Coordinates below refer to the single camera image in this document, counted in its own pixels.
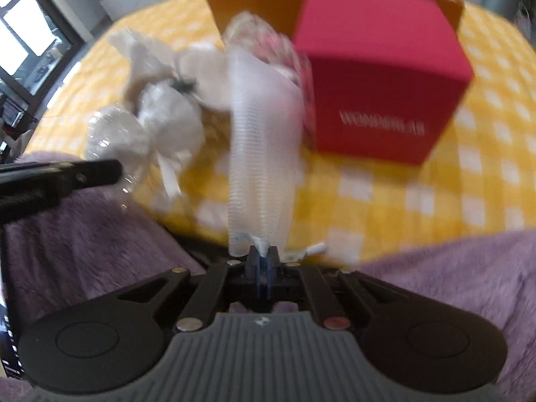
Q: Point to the red box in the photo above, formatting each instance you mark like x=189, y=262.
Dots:
x=377, y=71

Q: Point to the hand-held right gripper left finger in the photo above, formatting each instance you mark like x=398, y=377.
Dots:
x=256, y=267

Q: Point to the purple fuzzy blanket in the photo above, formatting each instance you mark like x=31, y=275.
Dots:
x=460, y=268

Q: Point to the pink white knitted pouch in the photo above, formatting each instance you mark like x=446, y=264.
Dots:
x=272, y=44

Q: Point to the white plush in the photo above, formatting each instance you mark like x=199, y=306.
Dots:
x=167, y=113

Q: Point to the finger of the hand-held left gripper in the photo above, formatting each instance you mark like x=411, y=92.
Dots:
x=83, y=175

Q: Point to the orange cardboard box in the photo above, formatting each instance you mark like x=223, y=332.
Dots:
x=251, y=4

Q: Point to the window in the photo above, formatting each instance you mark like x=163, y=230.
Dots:
x=25, y=29

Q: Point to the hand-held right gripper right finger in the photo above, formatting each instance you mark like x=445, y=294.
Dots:
x=270, y=267

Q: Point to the yellow checked tablecloth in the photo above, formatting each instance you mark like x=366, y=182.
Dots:
x=398, y=201

